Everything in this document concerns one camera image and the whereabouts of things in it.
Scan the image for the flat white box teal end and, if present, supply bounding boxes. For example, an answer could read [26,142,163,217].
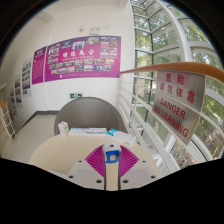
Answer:
[107,128,137,147]

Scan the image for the white railing with orange handrail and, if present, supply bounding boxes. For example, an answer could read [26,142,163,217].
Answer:
[117,61,224,168]

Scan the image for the white stair railing orange handrail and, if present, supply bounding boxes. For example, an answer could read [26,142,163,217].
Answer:
[0,100,17,139]

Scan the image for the blue and white charger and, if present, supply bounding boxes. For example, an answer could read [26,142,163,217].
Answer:
[102,143,122,165]

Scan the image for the narrow magenta wall poster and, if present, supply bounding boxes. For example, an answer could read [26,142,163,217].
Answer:
[31,46,47,85]

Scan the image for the row of white wall posters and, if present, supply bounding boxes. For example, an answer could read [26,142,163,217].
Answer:
[9,57,33,116]

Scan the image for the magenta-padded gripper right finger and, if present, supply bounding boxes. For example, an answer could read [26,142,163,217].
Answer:
[118,144,160,191]

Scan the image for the small upright white box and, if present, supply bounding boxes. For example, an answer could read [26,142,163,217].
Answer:
[57,121,70,137]

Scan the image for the warning sign with red characters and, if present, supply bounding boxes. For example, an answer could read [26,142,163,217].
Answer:
[155,70,206,113]

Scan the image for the white wall-mounted fixture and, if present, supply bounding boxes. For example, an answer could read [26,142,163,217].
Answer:
[88,27,101,36]

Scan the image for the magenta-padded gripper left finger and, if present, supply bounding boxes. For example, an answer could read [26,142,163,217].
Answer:
[64,144,108,191]

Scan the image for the large magenta wall poster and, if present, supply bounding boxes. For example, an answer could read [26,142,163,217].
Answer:
[44,35,122,83]

